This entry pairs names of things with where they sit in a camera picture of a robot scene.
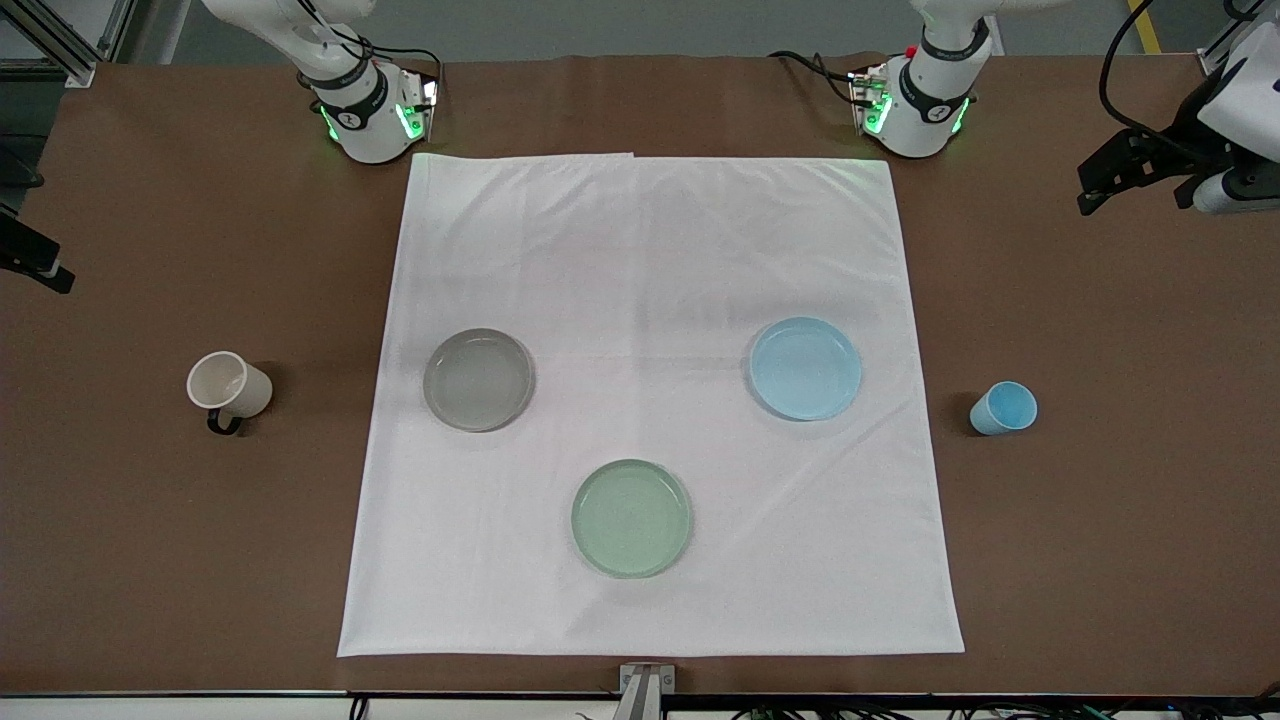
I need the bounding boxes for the blue cup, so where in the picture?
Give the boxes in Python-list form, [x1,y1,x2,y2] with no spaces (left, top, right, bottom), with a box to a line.
[968,381,1039,437]

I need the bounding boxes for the white mug with black handle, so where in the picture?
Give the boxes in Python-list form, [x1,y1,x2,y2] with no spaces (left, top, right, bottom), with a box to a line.
[186,350,274,437]

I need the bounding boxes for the blue plate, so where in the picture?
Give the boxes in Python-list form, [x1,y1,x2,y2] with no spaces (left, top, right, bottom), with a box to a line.
[748,316,863,422]

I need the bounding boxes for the gray plate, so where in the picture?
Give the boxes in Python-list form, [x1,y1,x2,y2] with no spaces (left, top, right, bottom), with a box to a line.
[422,327,536,433]

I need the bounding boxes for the green plate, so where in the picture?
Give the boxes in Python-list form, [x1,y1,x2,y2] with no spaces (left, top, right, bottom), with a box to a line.
[570,458,694,580]

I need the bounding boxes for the white cloth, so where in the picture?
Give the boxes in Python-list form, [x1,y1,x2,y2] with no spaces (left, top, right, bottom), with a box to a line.
[337,152,966,658]

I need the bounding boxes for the black cable to left gripper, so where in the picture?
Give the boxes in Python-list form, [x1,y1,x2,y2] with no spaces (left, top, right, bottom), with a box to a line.
[1098,0,1206,143]

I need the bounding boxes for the aluminium frame profile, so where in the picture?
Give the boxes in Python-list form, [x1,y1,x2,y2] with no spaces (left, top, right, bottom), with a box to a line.
[0,0,151,87]

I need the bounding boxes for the black cable at left arm base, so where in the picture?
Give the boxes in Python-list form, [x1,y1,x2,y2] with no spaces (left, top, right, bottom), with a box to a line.
[768,49,863,105]

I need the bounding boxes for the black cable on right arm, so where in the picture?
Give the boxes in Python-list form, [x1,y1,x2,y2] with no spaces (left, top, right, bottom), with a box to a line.
[296,0,444,111]

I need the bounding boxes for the metal table edge bracket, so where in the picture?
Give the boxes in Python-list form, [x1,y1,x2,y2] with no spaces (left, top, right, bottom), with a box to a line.
[617,662,678,720]

